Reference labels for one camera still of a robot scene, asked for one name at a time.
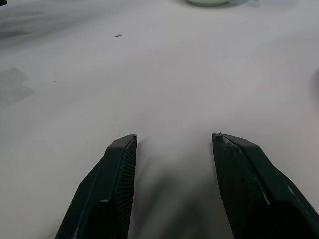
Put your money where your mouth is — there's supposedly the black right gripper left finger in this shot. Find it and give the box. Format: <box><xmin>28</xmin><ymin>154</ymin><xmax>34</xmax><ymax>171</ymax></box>
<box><xmin>54</xmin><ymin>134</ymin><xmax>138</xmax><ymax>239</ymax></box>

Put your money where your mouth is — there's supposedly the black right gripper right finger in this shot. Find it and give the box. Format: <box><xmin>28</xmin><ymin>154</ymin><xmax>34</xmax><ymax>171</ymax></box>
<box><xmin>211</xmin><ymin>132</ymin><xmax>319</xmax><ymax>239</ymax></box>

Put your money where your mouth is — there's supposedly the green bowl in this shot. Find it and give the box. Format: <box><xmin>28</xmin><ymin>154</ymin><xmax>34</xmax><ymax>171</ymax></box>
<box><xmin>183</xmin><ymin>0</ymin><xmax>231</xmax><ymax>7</ymax></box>

